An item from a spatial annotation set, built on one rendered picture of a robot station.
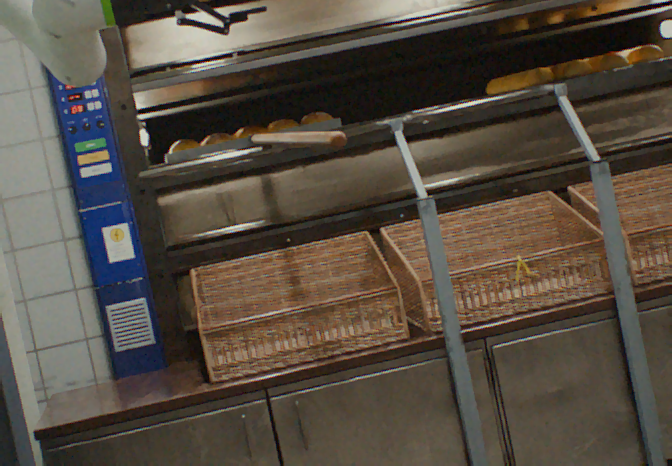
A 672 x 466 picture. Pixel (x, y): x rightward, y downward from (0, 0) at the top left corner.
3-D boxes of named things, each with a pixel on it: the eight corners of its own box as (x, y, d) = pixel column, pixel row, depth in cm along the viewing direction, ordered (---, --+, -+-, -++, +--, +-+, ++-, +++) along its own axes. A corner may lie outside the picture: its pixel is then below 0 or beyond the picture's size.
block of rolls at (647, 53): (484, 96, 475) (481, 81, 475) (607, 70, 481) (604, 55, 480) (529, 87, 415) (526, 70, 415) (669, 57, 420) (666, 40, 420)
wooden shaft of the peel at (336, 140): (349, 147, 218) (345, 129, 217) (331, 150, 217) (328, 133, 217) (262, 142, 387) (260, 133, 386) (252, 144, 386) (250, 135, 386)
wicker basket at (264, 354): (207, 357, 391) (187, 268, 389) (387, 317, 396) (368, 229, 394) (208, 386, 342) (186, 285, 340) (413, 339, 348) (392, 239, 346)
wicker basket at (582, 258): (394, 315, 396) (376, 227, 394) (568, 275, 403) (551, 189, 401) (426, 336, 348) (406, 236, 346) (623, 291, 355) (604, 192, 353)
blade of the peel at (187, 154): (342, 126, 399) (340, 117, 398) (166, 163, 392) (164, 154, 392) (326, 127, 434) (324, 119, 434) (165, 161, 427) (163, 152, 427)
